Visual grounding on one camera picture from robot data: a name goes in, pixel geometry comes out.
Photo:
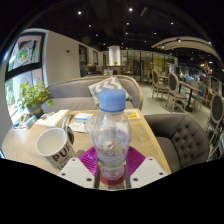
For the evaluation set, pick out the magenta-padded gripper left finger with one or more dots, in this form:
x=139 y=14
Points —
x=78 y=171

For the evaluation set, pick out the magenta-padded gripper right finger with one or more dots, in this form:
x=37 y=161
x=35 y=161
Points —
x=146 y=171

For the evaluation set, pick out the clear blue-capped water bottle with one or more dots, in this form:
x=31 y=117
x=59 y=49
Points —
x=111 y=140

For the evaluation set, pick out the white mug with dark lettering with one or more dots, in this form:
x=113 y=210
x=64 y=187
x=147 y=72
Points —
x=50 y=143

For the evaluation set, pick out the grey tufted armchair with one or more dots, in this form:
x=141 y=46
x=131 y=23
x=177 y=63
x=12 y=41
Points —
x=180 y=140

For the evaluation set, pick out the clear drinking glass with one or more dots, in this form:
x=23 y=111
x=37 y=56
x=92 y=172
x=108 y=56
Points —
x=89 y=125

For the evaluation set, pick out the blue and white leaflet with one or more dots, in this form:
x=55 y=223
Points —
x=83 y=116

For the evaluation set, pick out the white rectangular box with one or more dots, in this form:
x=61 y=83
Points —
x=53 y=118

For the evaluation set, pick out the yellow card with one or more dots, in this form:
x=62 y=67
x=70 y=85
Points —
x=132 y=114

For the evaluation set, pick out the small light blue box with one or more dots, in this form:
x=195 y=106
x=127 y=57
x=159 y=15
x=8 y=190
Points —
x=30 y=121

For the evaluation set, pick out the green potted plant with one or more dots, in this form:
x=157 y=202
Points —
x=33 y=95

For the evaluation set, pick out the grey white chevron cushion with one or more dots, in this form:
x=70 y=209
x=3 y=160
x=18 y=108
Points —
x=106 y=86

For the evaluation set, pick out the person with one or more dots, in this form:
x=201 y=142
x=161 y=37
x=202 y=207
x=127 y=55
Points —
x=90 y=69

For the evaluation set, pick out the white round pillar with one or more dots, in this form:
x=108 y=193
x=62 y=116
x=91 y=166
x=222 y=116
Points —
x=114 y=56

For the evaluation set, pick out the group of ceiling lights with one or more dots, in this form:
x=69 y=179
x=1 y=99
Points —
x=130 y=9

